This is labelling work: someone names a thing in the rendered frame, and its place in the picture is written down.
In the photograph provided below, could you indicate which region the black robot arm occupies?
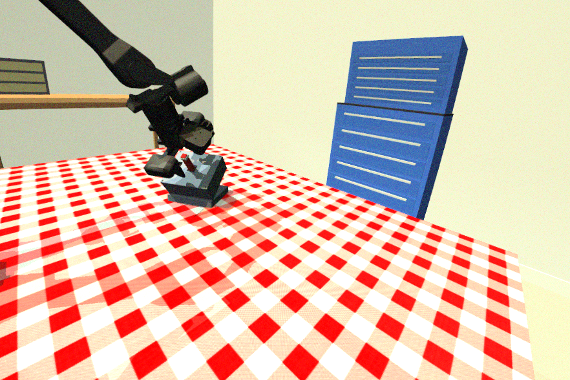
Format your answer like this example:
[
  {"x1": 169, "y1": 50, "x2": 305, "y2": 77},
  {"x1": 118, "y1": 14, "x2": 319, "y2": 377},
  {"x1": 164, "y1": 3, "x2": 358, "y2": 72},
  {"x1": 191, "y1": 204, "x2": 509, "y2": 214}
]
[{"x1": 39, "y1": 0, "x2": 215, "y2": 155}]

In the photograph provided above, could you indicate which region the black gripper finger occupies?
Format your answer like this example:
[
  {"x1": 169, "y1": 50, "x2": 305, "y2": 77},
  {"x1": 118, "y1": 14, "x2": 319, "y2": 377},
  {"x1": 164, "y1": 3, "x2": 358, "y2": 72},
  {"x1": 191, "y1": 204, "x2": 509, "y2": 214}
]
[{"x1": 175, "y1": 162, "x2": 185, "y2": 178}]

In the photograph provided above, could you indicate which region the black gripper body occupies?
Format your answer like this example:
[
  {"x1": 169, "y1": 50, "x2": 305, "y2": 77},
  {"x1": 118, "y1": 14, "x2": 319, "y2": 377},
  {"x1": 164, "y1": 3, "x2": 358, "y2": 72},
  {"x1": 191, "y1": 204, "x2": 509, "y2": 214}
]
[{"x1": 143, "y1": 111, "x2": 205, "y2": 179}]

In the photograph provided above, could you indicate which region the dark red peg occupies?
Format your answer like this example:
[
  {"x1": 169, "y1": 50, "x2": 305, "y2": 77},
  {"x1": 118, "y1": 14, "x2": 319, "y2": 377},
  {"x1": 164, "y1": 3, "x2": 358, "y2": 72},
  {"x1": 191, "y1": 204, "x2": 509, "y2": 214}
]
[{"x1": 180, "y1": 153, "x2": 195, "y2": 171}]

